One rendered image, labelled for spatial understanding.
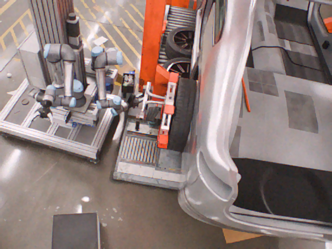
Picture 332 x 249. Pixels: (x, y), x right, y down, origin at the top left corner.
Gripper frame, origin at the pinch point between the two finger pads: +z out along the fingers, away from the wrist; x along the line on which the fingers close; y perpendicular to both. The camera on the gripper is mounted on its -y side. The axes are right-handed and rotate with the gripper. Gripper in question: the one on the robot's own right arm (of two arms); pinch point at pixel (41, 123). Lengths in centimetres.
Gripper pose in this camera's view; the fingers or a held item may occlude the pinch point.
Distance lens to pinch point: 210.2
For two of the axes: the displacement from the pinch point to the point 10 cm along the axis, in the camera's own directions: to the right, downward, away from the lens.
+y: -2.6, 5.8, 7.7
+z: 0.3, 8.1, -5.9
